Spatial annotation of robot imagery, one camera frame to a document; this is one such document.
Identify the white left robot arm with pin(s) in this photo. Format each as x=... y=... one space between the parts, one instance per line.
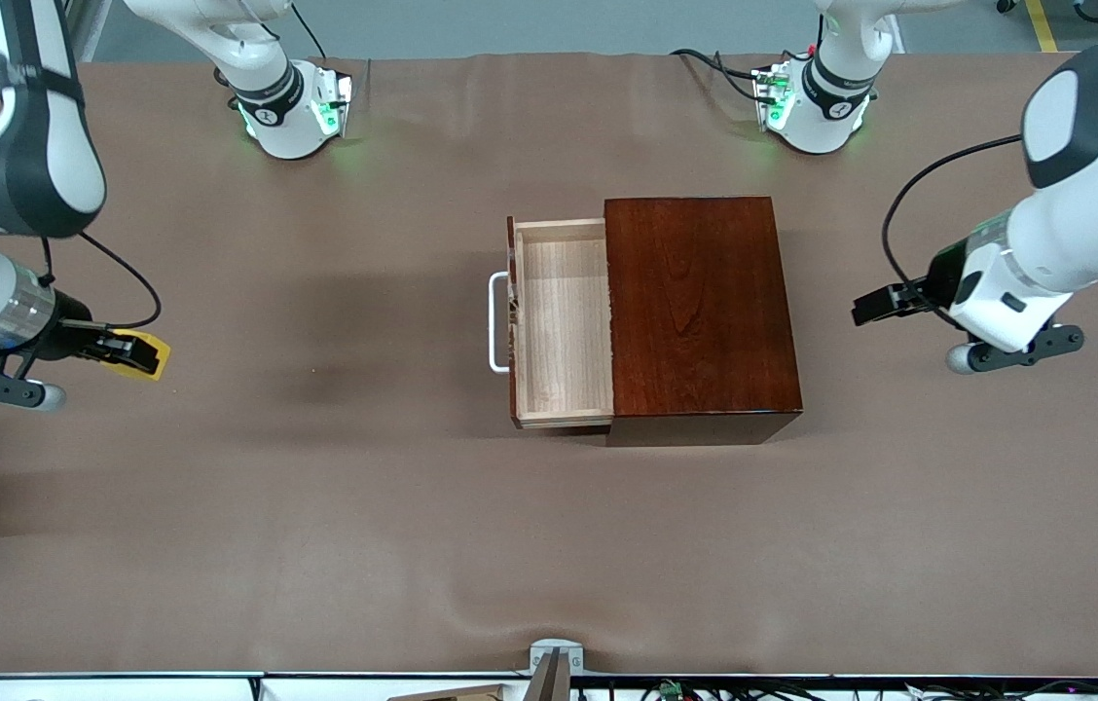
x=1094 y=224

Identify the brown cardboard piece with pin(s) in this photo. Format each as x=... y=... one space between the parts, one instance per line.
x=457 y=694

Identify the brown table mat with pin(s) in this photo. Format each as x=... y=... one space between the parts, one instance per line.
x=315 y=545

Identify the dark brown wooden cabinet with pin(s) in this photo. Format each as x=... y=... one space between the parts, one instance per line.
x=705 y=312

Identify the yellow floor tape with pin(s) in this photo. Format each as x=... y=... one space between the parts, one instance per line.
x=1043 y=24

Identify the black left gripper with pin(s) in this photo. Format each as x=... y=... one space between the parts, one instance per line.
x=938 y=276

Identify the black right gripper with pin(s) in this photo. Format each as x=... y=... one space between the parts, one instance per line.
x=72 y=338

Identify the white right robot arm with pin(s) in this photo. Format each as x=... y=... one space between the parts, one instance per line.
x=23 y=166

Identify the yellow block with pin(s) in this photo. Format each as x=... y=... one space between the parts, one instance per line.
x=164 y=356

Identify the grey metal clamp bracket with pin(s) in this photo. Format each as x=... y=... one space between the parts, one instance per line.
x=557 y=654

